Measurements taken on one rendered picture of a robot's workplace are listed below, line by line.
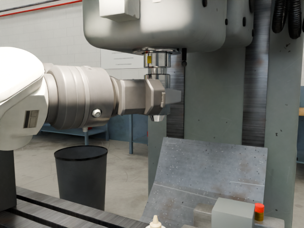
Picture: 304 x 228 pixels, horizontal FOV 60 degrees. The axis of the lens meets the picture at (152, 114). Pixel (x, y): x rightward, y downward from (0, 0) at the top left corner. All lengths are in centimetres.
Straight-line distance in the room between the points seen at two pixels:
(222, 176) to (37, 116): 58
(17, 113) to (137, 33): 19
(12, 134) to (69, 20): 631
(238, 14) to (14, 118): 41
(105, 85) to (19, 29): 760
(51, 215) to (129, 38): 53
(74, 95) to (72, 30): 621
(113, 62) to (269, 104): 508
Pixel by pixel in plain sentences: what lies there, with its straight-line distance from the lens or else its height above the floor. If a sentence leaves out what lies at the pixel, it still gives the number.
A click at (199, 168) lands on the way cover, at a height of 100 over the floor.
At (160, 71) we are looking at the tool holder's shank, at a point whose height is 127.
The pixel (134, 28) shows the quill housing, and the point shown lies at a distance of 39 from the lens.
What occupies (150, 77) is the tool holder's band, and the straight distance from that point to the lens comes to 44.
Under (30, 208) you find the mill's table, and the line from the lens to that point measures 83.
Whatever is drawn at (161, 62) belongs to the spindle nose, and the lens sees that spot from 44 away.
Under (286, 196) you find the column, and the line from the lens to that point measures 85.
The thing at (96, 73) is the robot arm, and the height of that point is 127.
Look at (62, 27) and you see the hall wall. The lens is 677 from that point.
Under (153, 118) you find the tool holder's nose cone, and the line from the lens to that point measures 46.
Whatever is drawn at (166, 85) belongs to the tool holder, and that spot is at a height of 125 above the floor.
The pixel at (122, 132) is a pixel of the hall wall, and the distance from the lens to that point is 568.
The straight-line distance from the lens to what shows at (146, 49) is 43.
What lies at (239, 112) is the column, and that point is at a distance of 80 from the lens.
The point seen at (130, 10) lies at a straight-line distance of 37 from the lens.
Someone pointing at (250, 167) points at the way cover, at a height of 102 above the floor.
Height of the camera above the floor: 125
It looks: 7 degrees down
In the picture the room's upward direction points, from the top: straight up
